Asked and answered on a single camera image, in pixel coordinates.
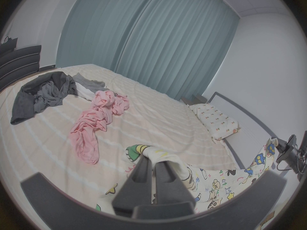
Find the bed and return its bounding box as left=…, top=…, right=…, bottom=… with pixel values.
left=0, top=64, right=280, bottom=225

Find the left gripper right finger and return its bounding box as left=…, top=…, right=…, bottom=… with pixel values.
left=153, top=161, right=196, bottom=209

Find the black cable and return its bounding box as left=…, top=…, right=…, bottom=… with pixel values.
left=277, top=152, right=307, bottom=177

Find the grey and white garment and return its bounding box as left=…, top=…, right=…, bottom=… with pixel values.
left=72, top=73, right=107, bottom=102

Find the pink garment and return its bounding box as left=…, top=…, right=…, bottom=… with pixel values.
left=70, top=90, right=130, bottom=165

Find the white printed pyjama top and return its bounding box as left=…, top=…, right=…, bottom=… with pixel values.
left=96, top=138, right=279, bottom=216

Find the black garment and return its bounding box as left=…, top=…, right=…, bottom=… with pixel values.
left=10, top=71, right=78, bottom=125

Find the grey bedside table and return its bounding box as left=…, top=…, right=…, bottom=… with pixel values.
left=180, top=94, right=208, bottom=105

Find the blue-green curtain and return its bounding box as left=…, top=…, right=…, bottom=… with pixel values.
left=114, top=0, right=240, bottom=102
left=56, top=0, right=168, bottom=74

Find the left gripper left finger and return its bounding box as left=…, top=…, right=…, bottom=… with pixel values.
left=112, top=153, right=154, bottom=216

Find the black chest of drawers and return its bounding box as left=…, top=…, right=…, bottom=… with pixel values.
left=0, top=45, right=42, bottom=90

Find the dark grey garment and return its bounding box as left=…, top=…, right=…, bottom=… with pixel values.
left=34, top=80, right=70, bottom=113

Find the white printed pillow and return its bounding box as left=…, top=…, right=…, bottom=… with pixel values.
left=189, top=103, right=241, bottom=141

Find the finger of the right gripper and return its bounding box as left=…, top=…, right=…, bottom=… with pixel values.
left=275, top=139, right=289, bottom=150

